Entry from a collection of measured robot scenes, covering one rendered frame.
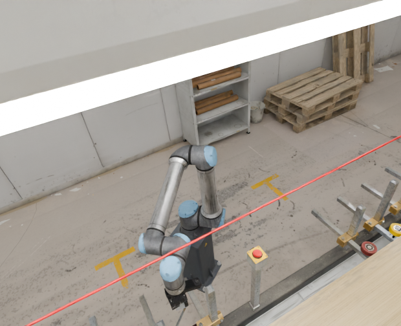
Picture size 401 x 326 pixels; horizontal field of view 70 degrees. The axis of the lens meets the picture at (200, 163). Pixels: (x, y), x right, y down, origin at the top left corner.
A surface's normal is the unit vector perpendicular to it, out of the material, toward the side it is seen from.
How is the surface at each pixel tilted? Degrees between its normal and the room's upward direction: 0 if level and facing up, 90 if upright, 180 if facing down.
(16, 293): 0
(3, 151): 90
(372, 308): 0
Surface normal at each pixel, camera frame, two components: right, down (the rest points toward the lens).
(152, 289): -0.09, -0.77
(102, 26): 0.36, 0.07
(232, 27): 0.47, 0.52
